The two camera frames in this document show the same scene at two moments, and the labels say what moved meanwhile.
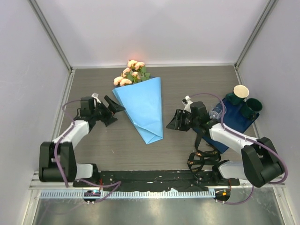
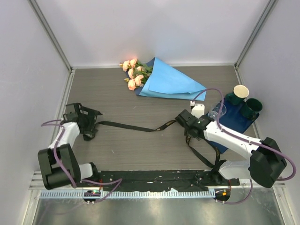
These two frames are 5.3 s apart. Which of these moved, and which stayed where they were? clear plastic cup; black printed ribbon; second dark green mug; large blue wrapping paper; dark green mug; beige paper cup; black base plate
Moved: large blue wrapping paper; black printed ribbon
Stayed: dark green mug; black base plate; clear plastic cup; second dark green mug; beige paper cup
